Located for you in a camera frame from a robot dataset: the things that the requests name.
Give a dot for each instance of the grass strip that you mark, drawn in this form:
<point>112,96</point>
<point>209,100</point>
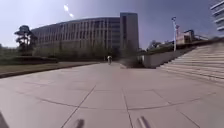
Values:
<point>36,67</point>

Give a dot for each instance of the tall dark tree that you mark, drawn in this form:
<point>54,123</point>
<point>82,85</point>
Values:
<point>25,38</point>

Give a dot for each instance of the white tiered building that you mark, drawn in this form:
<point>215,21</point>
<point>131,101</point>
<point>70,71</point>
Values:
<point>218,15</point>

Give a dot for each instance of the wide stone steps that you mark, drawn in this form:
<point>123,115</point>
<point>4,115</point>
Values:
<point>200,63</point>

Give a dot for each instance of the dark low hedge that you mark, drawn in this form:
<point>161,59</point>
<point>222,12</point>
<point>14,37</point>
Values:
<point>26,60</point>

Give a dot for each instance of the grey concrete retaining wall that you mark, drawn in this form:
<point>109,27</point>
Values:
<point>160,58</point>

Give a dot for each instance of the large curved glass building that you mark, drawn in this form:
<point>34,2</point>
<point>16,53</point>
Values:
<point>90,33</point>

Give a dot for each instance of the row of bushes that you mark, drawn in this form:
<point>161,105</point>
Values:
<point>76,52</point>

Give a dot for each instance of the pale paved slab plaza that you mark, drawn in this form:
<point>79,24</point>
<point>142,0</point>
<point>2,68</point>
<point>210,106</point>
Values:
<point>106,90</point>

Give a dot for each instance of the pale pole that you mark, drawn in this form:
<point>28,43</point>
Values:
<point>174,33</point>

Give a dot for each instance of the person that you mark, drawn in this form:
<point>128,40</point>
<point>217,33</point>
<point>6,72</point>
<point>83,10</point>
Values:
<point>109,59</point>

